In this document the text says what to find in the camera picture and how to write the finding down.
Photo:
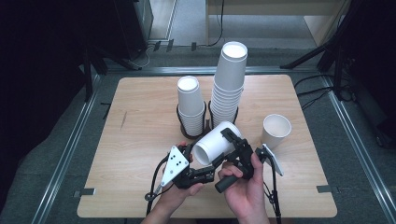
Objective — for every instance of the dark computer tower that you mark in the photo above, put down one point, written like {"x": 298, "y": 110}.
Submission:
{"x": 130, "y": 28}

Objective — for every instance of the black tripod stand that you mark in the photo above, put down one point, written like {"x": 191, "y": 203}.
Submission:
{"x": 337, "y": 62}
{"x": 88, "y": 74}

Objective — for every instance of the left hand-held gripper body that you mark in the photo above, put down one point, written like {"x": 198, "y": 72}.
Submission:
{"x": 176, "y": 165}

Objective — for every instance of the short stack of white cups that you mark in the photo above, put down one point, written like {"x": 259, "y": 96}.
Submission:
{"x": 190, "y": 99}

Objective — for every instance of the light wooden desk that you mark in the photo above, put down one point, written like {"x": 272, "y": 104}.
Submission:
{"x": 320, "y": 28}

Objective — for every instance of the metal floor rail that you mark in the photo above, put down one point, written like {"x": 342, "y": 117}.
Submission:
{"x": 358, "y": 149}
{"x": 67, "y": 152}
{"x": 174, "y": 70}

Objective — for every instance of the person's left hand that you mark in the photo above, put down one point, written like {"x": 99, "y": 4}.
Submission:
{"x": 177, "y": 196}

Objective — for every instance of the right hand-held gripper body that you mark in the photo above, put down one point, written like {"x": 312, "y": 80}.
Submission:
{"x": 244, "y": 155}

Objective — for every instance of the grey tape strip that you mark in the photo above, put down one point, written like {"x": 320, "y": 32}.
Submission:
{"x": 327, "y": 188}
{"x": 84, "y": 192}

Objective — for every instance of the white paper cup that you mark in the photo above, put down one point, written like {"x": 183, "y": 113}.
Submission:
{"x": 214, "y": 143}
{"x": 275, "y": 127}

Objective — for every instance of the tall stack of white cups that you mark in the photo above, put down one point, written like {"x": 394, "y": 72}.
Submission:
{"x": 230, "y": 71}

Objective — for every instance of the black double cup holder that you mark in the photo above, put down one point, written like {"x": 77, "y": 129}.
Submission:
{"x": 186, "y": 136}

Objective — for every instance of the person's right hand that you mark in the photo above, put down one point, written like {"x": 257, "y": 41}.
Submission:
{"x": 249, "y": 196}

